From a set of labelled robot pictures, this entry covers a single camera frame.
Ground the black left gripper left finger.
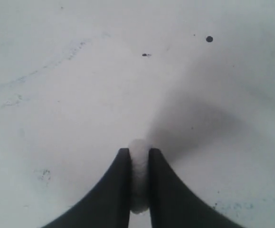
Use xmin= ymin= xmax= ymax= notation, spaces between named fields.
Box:
xmin=44 ymin=148 xmax=131 ymax=228

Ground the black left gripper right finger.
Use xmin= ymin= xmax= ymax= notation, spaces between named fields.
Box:
xmin=148 ymin=148 xmax=241 ymax=228

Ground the white marshmallow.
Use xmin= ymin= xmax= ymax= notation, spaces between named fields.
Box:
xmin=128 ymin=139 xmax=151 ymax=214

